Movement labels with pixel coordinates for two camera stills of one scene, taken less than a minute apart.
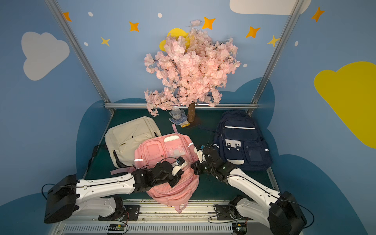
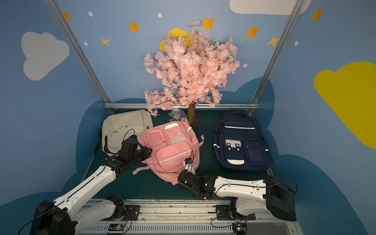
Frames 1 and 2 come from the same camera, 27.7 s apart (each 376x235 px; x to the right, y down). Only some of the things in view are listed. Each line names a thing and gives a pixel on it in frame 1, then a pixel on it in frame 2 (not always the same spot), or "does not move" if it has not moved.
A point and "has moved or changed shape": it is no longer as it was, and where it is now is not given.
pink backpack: x=150 y=151 has moved or changed shape
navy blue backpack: x=239 y=140 does not move
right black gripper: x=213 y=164 to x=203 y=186
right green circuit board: x=239 y=228 does not move
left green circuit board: x=116 y=227 does not move
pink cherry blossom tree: x=190 y=71 does not move
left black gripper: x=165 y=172 to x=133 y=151
